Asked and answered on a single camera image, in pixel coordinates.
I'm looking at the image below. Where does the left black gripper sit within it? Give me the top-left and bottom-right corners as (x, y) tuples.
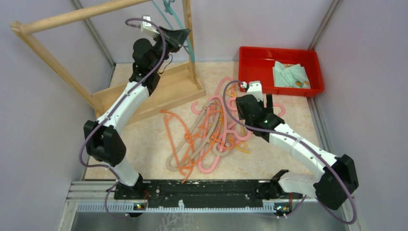
(151, 26), (190, 72)

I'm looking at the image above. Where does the teal plastic hanger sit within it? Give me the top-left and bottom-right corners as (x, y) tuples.
(151, 0), (195, 62)

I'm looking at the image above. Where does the orange plastic hanger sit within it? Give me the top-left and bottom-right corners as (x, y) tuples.
(160, 110), (195, 183)
(196, 106), (242, 165)

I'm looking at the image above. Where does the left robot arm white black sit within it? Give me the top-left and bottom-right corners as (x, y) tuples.
(80, 27), (191, 199)

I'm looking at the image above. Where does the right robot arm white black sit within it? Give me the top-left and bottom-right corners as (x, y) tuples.
(236, 95), (359, 210)

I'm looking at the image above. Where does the pink plastic hanger back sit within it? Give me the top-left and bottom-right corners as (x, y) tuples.
(191, 77), (238, 115)

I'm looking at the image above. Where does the yellow thin hanger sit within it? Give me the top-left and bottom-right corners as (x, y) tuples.
(226, 86), (251, 154)

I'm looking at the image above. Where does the pink plastic hanger front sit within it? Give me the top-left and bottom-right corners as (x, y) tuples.
(191, 105), (243, 174)

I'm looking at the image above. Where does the red plastic bin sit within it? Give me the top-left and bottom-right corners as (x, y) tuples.
(238, 46), (325, 97)

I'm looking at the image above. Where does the folded mint cloth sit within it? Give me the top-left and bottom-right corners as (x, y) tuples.
(272, 61), (311, 89)

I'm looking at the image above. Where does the beige plastic hanger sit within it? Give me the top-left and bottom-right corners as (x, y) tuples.
(166, 102), (232, 173)

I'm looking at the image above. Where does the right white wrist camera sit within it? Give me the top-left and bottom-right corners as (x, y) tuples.
(246, 81), (264, 102)

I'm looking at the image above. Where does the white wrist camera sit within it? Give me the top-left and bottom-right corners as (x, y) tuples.
(246, 81), (264, 102)
(140, 15), (159, 38)

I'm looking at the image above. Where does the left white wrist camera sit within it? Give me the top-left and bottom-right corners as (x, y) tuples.
(140, 15), (159, 38)

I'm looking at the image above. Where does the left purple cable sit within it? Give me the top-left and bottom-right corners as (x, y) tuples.
(78, 17), (167, 220)

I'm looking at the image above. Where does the purple cable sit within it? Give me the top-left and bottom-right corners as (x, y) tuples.
(222, 80), (357, 225)
(78, 17), (167, 220)

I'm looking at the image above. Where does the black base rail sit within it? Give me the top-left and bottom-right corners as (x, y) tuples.
(114, 180), (303, 208)

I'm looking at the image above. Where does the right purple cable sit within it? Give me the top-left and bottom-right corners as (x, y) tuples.
(222, 80), (357, 225)

